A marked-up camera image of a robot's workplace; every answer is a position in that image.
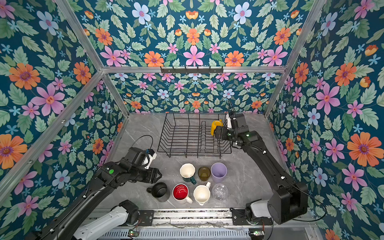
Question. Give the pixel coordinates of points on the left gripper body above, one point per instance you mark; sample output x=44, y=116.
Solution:
x=140, y=173

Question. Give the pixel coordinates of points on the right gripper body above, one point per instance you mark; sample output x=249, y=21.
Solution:
x=226, y=134

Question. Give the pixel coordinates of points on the yellow mug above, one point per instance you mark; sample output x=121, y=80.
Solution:
x=215, y=124

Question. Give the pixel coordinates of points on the black mug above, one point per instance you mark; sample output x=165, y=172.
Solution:
x=160, y=192

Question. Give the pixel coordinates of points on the lilac plastic cup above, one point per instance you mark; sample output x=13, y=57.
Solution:
x=218, y=172

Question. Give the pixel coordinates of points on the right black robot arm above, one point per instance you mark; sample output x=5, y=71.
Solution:
x=290, y=198

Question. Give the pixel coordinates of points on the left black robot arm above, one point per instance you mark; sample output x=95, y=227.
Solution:
x=134, y=167

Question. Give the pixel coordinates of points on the red mug white outside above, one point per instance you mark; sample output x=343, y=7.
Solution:
x=181, y=194

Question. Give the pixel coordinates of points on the cream mug green outside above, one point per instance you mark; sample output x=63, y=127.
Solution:
x=187, y=171

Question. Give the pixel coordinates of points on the olive green glass cup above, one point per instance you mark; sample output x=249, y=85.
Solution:
x=204, y=173

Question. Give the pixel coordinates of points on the cream white mug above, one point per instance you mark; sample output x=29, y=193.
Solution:
x=202, y=193

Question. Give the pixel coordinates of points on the clear glass cup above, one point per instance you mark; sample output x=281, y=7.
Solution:
x=220, y=192

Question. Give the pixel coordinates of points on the white ventilation grille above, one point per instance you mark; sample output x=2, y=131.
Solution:
x=178, y=234

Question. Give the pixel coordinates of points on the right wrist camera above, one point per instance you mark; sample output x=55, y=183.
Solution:
x=231, y=120

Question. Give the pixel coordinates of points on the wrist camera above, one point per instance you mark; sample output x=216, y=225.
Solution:
x=231, y=120
x=150, y=156

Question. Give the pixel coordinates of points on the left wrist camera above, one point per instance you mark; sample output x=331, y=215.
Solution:
x=150, y=156

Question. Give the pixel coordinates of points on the black wire dish rack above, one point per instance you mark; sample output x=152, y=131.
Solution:
x=189, y=135

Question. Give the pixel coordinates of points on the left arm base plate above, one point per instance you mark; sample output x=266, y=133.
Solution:
x=141, y=218

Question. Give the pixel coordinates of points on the aluminium mounting rail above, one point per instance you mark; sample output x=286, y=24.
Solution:
x=214, y=217

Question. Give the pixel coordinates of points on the black hook rail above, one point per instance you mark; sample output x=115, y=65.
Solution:
x=192, y=70

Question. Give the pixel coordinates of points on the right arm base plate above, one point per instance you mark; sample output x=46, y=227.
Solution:
x=239, y=218

